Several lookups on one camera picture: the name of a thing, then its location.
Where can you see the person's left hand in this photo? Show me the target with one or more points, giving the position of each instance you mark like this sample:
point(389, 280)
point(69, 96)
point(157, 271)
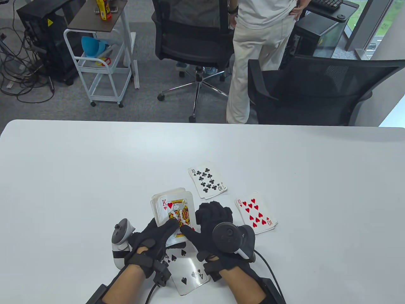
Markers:
point(147, 247)

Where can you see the person's right hand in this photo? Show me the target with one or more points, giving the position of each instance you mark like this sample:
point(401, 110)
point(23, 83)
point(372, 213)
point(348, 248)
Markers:
point(212, 215)

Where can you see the black clubs playing card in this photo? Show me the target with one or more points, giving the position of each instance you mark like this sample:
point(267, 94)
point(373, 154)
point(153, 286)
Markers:
point(205, 179)

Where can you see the face hearts playing card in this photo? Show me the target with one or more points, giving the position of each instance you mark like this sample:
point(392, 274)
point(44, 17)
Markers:
point(172, 205)

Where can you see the pile of hearts cards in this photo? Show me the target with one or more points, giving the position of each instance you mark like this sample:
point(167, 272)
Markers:
point(256, 212)

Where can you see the black spades playing card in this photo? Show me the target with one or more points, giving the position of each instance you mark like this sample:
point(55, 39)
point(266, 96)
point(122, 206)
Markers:
point(186, 272)

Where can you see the deck of playing cards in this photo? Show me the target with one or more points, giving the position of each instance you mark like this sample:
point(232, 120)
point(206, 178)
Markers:
point(167, 191)

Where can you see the person's right forearm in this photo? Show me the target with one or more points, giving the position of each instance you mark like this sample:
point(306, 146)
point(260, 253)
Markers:
point(243, 289)

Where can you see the black forearm sensor box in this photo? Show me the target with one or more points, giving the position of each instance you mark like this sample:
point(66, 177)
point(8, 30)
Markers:
point(272, 291)
point(97, 294)

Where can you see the person's left forearm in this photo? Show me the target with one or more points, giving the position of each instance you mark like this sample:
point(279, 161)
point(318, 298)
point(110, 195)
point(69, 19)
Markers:
point(125, 288)

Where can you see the grey white handheld controller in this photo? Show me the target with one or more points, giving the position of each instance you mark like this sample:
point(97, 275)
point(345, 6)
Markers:
point(121, 234)
point(234, 239)

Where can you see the black mesh office chair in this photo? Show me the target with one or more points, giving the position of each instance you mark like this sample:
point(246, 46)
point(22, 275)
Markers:
point(316, 95)

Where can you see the black chair with chrome base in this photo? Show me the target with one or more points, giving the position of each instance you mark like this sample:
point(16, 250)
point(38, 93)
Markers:
point(196, 47)

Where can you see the white rolling cart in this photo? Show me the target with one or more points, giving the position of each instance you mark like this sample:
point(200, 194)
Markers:
point(104, 70)

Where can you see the red yellow plastic toy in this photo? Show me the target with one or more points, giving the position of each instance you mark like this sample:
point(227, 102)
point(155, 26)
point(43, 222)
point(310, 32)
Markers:
point(104, 61)

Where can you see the blue plastic funnel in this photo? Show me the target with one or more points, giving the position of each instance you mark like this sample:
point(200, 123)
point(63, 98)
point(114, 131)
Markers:
point(91, 47)

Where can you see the black wristwatch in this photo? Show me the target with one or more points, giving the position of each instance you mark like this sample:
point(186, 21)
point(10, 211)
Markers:
point(232, 9)

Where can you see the black computer tower glass panel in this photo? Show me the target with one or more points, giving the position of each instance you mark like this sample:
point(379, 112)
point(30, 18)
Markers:
point(329, 34)

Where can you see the black computer tower yellow sticker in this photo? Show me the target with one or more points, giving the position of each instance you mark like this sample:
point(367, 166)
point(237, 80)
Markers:
point(47, 47)

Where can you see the white side table brown top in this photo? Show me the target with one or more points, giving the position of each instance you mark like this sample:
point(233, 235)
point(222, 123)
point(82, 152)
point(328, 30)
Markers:
point(95, 22)

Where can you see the orange red bottle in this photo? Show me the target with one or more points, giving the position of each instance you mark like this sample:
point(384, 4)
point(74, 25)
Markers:
point(108, 12)

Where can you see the yellow bottle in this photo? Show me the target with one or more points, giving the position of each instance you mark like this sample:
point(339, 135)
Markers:
point(102, 9)

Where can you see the black keyboard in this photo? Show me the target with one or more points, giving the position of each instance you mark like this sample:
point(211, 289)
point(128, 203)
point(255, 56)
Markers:
point(329, 3)

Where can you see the dark grey desk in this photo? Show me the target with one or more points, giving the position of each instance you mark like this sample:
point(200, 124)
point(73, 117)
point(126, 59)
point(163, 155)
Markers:
point(348, 8)

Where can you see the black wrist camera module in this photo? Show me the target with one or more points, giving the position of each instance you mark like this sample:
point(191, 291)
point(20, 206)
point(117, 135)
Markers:
point(162, 274)
point(213, 272)

